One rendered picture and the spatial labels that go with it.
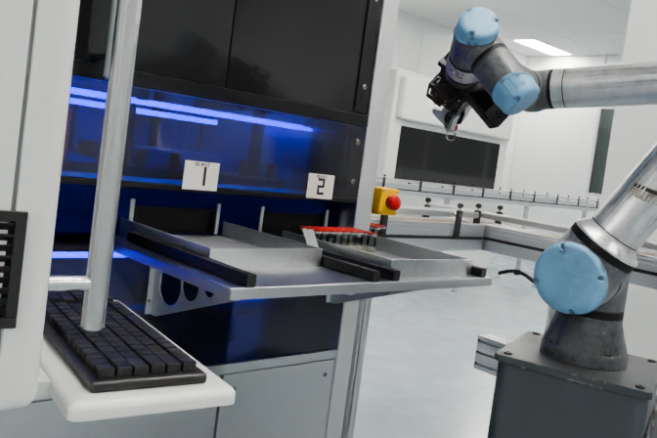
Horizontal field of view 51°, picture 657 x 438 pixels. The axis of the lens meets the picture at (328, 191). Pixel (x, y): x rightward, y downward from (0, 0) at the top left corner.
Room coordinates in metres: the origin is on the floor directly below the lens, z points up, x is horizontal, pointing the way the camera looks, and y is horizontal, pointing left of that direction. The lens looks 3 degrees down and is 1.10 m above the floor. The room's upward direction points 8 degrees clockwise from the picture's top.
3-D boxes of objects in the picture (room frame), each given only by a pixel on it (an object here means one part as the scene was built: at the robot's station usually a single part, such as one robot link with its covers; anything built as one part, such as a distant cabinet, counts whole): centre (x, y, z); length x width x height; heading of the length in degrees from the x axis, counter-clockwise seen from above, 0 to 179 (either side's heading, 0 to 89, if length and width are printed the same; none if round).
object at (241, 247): (1.39, 0.21, 0.90); 0.34 x 0.26 x 0.04; 43
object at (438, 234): (2.18, -0.25, 0.92); 0.69 x 0.16 x 0.16; 133
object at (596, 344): (1.26, -0.50, 0.84); 0.15 x 0.15 x 0.10
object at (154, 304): (1.28, 0.21, 0.80); 0.34 x 0.03 x 0.13; 43
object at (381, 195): (1.88, -0.14, 0.99); 0.08 x 0.07 x 0.07; 43
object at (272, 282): (1.45, 0.04, 0.87); 0.70 x 0.48 x 0.02; 133
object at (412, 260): (1.54, -0.12, 0.90); 0.34 x 0.26 x 0.04; 43
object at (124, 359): (0.95, 0.29, 0.82); 0.40 x 0.14 x 0.02; 35
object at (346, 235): (1.62, -0.04, 0.90); 0.18 x 0.02 x 0.05; 133
